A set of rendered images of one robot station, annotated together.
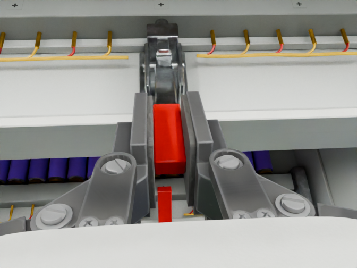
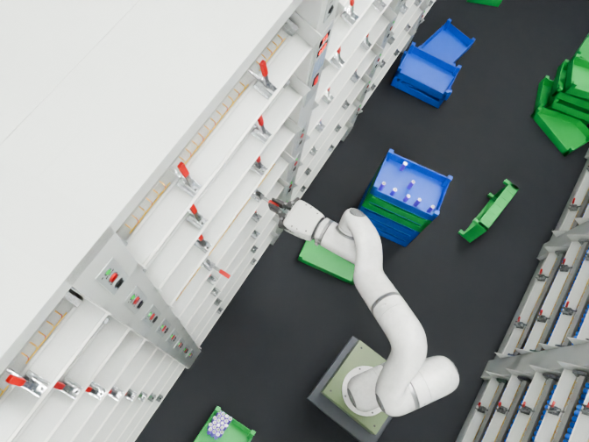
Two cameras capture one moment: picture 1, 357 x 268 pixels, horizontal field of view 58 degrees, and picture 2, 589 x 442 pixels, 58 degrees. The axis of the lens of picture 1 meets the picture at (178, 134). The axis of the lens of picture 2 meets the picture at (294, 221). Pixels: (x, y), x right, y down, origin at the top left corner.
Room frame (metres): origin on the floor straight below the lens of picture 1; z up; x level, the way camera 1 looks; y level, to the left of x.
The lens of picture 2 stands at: (-0.19, 0.53, 2.52)
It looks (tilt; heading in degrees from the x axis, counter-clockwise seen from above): 70 degrees down; 292
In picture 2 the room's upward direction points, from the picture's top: 16 degrees clockwise
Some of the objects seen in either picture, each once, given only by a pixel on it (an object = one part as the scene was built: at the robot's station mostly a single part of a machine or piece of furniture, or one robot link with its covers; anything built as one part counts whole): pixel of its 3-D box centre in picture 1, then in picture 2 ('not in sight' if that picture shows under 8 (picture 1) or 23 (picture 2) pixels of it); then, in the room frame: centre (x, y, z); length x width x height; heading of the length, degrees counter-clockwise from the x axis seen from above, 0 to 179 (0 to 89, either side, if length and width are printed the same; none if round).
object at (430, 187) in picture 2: not in sight; (410, 184); (-0.21, -0.63, 0.44); 0.30 x 0.20 x 0.08; 13
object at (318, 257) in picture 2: not in sight; (334, 253); (-0.11, -0.30, 0.04); 0.30 x 0.20 x 0.08; 14
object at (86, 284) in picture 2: not in sight; (143, 317); (0.19, 0.51, 0.90); 0.20 x 0.09 x 1.81; 5
